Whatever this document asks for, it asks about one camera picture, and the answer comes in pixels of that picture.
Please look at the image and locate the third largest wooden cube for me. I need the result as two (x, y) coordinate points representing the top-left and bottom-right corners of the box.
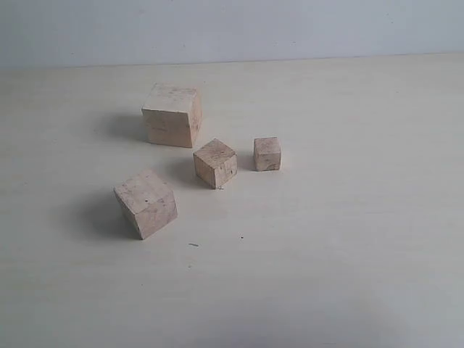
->
(193, 138), (238, 189)

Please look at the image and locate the smallest wooden cube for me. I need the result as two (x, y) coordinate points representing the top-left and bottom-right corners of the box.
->
(254, 137), (281, 171)

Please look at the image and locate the second largest wooden cube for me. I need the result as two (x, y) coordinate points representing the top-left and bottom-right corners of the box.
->
(113, 169), (178, 240)

